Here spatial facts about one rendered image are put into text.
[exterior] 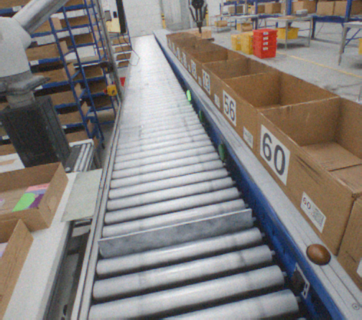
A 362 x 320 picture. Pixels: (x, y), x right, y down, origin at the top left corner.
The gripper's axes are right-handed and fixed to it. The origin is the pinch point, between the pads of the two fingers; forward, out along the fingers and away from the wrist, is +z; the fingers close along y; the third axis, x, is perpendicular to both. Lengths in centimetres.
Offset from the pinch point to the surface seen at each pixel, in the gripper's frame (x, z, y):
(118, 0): 29, -22, -50
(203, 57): 12.2, 23.3, 3.4
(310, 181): -133, 13, -4
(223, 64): -26.6, 18.8, 7.1
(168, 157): -76, 42, -35
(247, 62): -26.6, 20.0, 22.4
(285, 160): -123, 15, -5
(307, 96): -88, 17, 24
